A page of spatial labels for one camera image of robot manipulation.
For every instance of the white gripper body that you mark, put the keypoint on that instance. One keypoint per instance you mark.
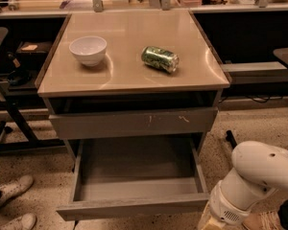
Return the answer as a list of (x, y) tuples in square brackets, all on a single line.
[(226, 205)]

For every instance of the grey drawer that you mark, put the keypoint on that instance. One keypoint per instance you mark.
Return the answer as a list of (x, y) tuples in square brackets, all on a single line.
[(133, 123), (135, 176)]

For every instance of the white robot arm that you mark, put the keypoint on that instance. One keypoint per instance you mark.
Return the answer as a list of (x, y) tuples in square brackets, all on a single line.
[(258, 171)]

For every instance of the grey top drawer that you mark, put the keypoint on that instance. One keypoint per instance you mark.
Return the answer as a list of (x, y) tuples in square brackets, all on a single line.
[(133, 123)]

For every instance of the grey drawer cabinet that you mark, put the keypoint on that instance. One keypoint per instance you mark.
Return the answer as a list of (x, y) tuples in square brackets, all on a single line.
[(122, 81)]

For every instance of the tan shoe right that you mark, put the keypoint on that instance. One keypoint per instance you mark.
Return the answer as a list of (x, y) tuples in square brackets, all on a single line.
[(262, 221)]

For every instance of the green soda can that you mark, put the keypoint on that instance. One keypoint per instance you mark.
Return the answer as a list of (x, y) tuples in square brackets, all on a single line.
[(160, 59)]

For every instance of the white sneaker lower left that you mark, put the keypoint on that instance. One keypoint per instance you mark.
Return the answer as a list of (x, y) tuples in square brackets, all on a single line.
[(25, 222)]

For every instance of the white sneaker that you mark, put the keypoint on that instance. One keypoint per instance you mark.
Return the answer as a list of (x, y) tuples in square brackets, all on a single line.
[(15, 188), (25, 222)]

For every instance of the white ceramic bowl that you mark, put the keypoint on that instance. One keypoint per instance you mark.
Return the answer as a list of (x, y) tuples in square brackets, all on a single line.
[(88, 50)]

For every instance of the white sneaker upper left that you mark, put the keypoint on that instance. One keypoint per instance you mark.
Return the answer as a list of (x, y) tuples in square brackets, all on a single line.
[(15, 188)]

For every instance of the black round object on shelf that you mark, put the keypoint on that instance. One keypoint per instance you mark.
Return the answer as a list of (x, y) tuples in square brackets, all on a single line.
[(19, 77)]

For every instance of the black box on shelf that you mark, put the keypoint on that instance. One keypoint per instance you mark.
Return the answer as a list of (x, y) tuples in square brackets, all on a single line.
[(33, 50)]

